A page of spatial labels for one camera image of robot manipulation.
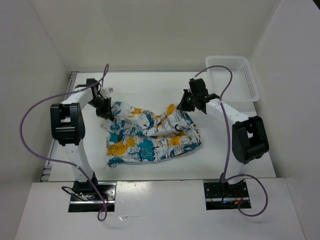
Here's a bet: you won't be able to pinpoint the printed white teal yellow shorts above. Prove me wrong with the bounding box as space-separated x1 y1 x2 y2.
100 101 202 168

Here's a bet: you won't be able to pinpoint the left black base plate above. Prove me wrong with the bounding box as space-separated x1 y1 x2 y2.
61 182 117 213

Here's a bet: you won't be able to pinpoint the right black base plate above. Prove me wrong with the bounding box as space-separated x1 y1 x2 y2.
203 180 251 210

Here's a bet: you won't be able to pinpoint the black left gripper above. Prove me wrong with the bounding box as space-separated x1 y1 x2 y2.
87 96 114 121

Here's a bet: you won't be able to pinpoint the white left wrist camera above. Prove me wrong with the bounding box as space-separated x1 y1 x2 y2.
100 87 114 98

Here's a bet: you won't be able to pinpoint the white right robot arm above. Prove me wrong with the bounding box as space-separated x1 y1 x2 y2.
178 78 270 197

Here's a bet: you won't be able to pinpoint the white plastic basket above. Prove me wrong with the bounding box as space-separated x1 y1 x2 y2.
205 55 260 103

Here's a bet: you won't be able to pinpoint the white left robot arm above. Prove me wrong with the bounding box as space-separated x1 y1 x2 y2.
50 78 114 200

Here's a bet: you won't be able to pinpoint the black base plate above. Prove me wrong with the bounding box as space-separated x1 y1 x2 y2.
61 182 117 213
203 180 251 210

